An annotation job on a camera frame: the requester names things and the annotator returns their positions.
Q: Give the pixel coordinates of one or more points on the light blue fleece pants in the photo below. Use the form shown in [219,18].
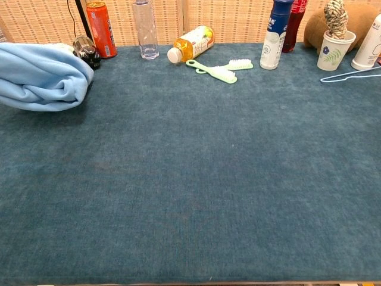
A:
[38,77]

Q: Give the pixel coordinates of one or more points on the dark teal table cloth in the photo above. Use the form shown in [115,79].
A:
[178,178]

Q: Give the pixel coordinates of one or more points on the yellow tea bottle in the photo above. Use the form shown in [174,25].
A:
[193,43]

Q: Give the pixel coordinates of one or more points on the clear empty plastic bottle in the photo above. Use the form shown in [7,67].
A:
[146,32]

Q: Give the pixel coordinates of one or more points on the white bottle with blue cap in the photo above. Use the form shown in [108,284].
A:
[272,44]

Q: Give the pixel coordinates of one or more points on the bamboo folding screen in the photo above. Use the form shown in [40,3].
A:
[232,18]

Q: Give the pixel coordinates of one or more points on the small dark cola bottle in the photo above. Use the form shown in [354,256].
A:
[87,50]

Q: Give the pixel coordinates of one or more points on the orange drink can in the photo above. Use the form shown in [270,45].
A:
[102,32]

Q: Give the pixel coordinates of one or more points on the tall cola bottle red cap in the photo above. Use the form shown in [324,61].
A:
[294,29]

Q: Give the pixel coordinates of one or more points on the black stand pole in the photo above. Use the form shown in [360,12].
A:
[84,21]

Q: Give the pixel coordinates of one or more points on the white paper cup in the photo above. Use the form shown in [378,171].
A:
[333,53]

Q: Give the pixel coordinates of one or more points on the white lotion bottle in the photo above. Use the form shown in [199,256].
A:
[367,50]

